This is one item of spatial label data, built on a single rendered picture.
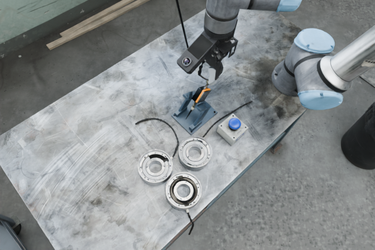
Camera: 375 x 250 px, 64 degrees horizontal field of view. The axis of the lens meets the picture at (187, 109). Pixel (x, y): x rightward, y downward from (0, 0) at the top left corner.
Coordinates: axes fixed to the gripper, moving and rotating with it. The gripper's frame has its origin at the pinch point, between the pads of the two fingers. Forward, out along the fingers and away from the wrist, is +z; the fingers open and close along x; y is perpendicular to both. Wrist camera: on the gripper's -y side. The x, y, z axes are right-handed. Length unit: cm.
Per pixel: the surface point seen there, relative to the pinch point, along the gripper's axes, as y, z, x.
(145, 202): -33.4, 19.5, -11.1
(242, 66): 27.0, 18.8, 2.2
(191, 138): -10.0, 16.3, -6.7
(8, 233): -80, 79, 34
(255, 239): 5, 99, -49
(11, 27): -16, 80, 150
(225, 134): -1.2, 15.5, -13.3
